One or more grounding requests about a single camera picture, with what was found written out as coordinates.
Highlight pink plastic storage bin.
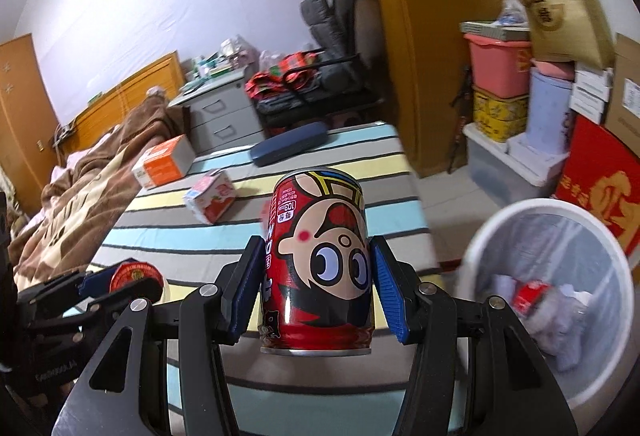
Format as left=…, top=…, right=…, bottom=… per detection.
left=464, top=33, right=534, bottom=99

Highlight grey nightstand with drawers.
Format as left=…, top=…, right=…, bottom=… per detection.
left=167, top=66, right=267, bottom=157

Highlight wooden cabinet with star handles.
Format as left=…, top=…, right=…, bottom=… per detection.
left=0, top=33, right=62, bottom=217

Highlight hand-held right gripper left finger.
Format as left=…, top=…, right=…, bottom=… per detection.
left=50, top=236, right=267, bottom=436

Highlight small pink white milk carton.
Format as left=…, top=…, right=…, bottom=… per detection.
left=184, top=168, right=237, bottom=225

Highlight black padded chair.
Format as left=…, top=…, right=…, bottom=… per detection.
left=255, top=0, right=387, bottom=129

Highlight dark blue flat case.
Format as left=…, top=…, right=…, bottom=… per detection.
left=249, top=122, right=329, bottom=168

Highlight clear water bottle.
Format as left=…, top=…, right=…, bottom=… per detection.
left=497, top=0, right=529, bottom=27

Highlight light blue round bin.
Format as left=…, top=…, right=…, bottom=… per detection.
left=525, top=58, right=579, bottom=155

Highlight wooden headboard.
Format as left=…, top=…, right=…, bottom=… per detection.
left=55, top=50, right=187, bottom=143

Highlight white mesh trash bin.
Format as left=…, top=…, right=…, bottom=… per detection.
left=459, top=198, right=635, bottom=412

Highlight wooden wardrobe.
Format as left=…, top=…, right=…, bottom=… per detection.
left=315, top=0, right=507, bottom=179

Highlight orange and white carton box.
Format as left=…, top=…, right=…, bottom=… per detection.
left=131, top=134, right=197, bottom=189

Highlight red cartoon drink can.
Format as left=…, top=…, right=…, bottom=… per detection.
left=257, top=168, right=377, bottom=357

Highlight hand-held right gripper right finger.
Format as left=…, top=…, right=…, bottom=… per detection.
left=369, top=236, right=581, bottom=436

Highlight brown paper bag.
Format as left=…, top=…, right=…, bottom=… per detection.
left=509, top=0, right=615, bottom=69

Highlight red striped bag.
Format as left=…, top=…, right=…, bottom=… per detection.
left=244, top=50, right=322, bottom=102

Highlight brown fleece blanket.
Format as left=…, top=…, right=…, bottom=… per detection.
left=10, top=96, right=187, bottom=287

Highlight striped bed sheet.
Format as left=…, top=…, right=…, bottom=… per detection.
left=75, top=121, right=442, bottom=436

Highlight stack of white boxes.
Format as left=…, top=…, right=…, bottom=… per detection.
left=570, top=63, right=616, bottom=127

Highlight brown cardboard box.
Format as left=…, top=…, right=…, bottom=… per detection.
left=605, top=33, right=640, bottom=129

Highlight yellow patterned box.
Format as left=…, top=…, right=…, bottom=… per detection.
left=471, top=86, right=532, bottom=145

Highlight white foam net sleeve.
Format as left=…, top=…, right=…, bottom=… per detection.
left=534, top=311, right=592, bottom=373

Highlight crushed white paper cup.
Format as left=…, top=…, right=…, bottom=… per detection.
left=492, top=273, right=524, bottom=305

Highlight red gift box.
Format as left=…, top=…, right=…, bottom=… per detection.
left=554, top=116, right=640, bottom=275

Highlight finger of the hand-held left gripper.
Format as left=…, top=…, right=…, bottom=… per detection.
left=17, top=265, right=119, bottom=313
left=34, top=280, right=165, bottom=333

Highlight pile of small medicine boxes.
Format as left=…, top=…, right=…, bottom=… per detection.
left=182, top=36, right=252, bottom=82

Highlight clear plastic bottle red label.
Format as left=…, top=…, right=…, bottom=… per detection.
left=512, top=281, right=592, bottom=342

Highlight striped flat box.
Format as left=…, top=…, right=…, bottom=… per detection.
left=460, top=20, right=532, bottom=43

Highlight translucent plastic storage box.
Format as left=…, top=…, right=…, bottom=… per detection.
left=462, top=122, right=572, bottom=203

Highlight red lid jelly cup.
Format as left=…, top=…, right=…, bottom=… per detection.
left=109, top=262, right=166, bottom=305

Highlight clear plastic bag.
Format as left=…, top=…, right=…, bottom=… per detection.
left=257, top=49, right=287, bottom=77

